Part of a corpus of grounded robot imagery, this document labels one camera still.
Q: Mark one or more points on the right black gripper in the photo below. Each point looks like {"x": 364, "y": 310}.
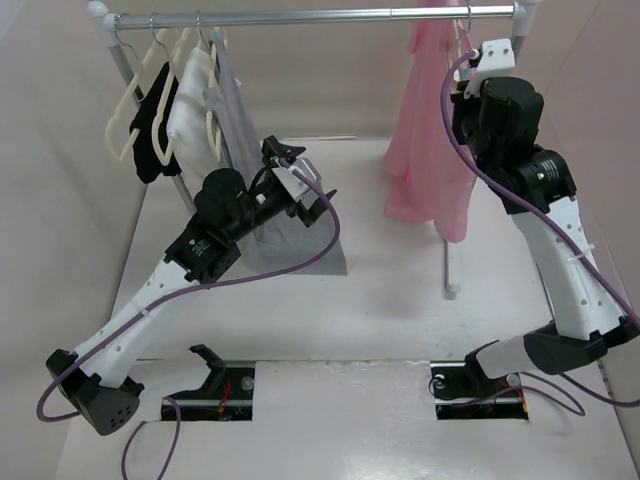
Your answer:
{"x": 463, "y": 104}

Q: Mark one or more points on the white metal clothes rack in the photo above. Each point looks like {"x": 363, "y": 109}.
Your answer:
{"x": 521, "y": 13}

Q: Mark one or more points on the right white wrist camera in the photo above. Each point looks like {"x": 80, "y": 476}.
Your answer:
{"x": 494, "y": 58}

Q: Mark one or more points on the pink t shirt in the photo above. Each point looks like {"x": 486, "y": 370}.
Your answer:
{"x": 429, "y": 183}

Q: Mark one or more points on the grey shirt on table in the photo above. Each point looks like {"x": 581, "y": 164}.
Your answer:
{"x": 285, "y": 242}

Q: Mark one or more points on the white shirt hanging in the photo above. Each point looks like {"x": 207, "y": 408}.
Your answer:
{"x": 186, "y": 124}

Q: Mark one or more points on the cream hanger with grey shirt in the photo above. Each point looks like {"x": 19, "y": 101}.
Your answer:
{"x": 212, "y": 96}

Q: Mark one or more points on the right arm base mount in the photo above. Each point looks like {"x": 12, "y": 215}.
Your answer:
{"x": 458, "y": 398}

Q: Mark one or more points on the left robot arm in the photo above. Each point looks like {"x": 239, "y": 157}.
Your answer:
{"x": 95, "y": 376}

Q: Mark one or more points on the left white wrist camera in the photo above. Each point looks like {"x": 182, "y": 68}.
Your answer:
{"x": 289, "y": 177}

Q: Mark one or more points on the cream hanger with black shirt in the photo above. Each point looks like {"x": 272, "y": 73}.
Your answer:
{"x": 163, "y": 146}

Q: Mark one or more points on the grey shirt hanging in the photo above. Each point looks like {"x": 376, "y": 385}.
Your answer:
{"x": 243, "y": 149}

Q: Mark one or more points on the black shirt hanging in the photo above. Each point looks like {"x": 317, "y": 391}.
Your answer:
{"x": 147, "y": 163}

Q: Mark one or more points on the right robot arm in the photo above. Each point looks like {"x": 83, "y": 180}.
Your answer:
{"x": 499, "y": 125}

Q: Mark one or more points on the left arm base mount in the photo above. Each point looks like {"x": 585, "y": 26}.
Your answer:
{"x": 224, "y": 395}

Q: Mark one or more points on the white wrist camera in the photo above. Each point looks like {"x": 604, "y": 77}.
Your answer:
{"x": 289, "y": 177}
{"x": 494, "y": 58}

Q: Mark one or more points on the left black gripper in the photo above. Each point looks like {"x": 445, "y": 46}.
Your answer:
{"x": 305, "y": 215}

